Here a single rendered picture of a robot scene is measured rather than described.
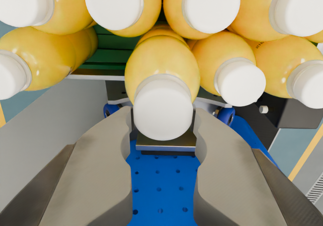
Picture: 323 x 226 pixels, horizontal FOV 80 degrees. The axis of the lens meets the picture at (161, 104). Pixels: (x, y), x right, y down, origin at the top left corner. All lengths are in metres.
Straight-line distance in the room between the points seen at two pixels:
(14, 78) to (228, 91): 0.18
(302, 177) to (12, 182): 2.18
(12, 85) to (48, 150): 0.42
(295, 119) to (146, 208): 0.26
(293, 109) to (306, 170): 1.92
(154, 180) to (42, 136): 0.44
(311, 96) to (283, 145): 1.72
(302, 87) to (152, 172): 0.22
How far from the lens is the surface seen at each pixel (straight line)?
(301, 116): 0.37
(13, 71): 0.21
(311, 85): 0.21
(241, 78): 0.18
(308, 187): 2.46
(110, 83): 0.41
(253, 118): 1.45
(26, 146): 0.65
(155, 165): 0.32
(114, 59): 0.38
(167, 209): 0.28
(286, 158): 2.05
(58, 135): 0.66
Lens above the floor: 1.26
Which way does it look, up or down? 62 degrees down
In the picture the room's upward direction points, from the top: 180 degrees clockwise
